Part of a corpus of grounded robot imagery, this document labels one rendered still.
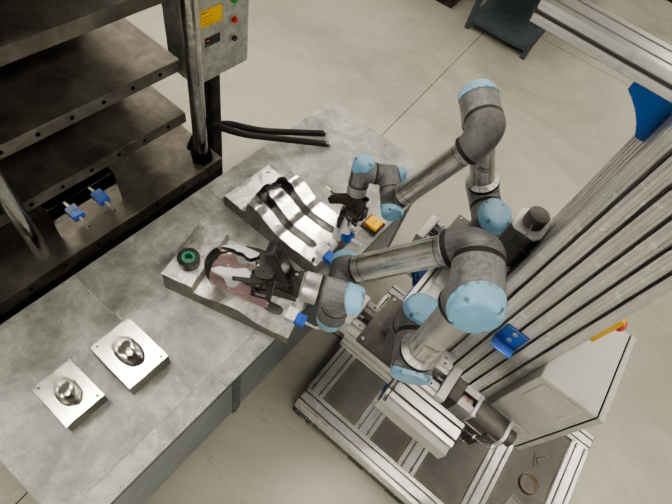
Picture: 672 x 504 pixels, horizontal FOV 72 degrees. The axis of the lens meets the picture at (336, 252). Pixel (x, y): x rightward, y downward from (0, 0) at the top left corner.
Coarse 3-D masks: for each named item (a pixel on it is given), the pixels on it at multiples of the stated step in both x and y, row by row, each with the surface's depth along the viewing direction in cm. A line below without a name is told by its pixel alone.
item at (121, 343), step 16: (128, 320) 158; (112, 336) 154; (128, 336) 155; (144, 336) 156; (96, 352) 150; (112, 352) 151; (128, 352) 154; (144, 352) 153; (160, 352) 154; (112, 368) 148; (128, 368) 149; (144, 368) 150; (160, 368) 155; (128, 384) 147; (144, 384) 153
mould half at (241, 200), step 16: (256, 176) 202; (272, 176) 203; (288, 176) 196; (240, 192) 196; (272, 192) 189; (304, 192) 196; (240, 208) 191; (256, 208) 184; (288, 208) 190; (320, 208) 196; (256, 224) 191; (272, 224) 185; (304, 224) 190; (272, 240) 190; (288, 240) 185; (320, 240) 187; (288, 256) 190; (304, 256) 181
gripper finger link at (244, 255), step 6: (222, 246) 113; (228, 246) 112; (234, 246) 113; (240, 246) 113; (234, 252) 113; (240, 252) 112; (246, 252) 112; (252, 252) 113; (240, 258) 115; (246, 258) 112; (252, 258) 112
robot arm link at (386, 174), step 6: (378, 168) 161; (384, 168) 161; (390, 168) 162; (396, 168) 162; (402, 168) 163; (378, 174) 161; (384, 174) 161; (390, 174) 160; (396, 174) 161; (402, 174) 162; (378, 180) 162; (384, 180) 160; (390, 180) 159; (396, 180) 160; (402, 180) 162
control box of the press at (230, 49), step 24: (168, 0) 170; (216, 0) 173; (240, 0) 182; (168, 24) 179; (216, 24) 180; (240, 24) 191; (168, 48) 189; (216, 48) 189; (240, 48) 200; (216, 72) 198; (216, 96) 216; (216, 120) 228; (216, 144) 241
